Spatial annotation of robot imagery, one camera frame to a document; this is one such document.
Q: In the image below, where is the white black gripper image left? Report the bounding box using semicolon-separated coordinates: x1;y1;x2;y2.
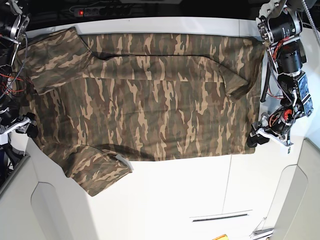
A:
0;107;33;137

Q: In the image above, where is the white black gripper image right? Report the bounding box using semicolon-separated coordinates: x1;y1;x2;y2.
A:
251;106;296;147

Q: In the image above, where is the camouflage T-shirt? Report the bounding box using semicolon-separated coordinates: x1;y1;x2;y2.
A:
12;26;265;197

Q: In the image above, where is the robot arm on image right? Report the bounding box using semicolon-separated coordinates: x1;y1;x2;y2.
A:
14;12;312;159

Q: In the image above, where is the black equipment at left edge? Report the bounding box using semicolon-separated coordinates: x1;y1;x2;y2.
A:
0;143;24;176

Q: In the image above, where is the orange object at bottom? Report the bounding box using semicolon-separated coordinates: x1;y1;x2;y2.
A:
213;234;229;240

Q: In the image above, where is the black power strip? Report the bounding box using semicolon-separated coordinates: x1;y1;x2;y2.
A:
69;7;131;18

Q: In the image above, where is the white camera box image left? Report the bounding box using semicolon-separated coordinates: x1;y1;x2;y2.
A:
0;134;8;146

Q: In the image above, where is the white camera box image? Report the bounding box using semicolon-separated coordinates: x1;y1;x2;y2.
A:
283;144;294;155
0;134;8;146

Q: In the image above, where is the white camera box image right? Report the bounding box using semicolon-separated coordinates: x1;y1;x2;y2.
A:
283;144;294;155

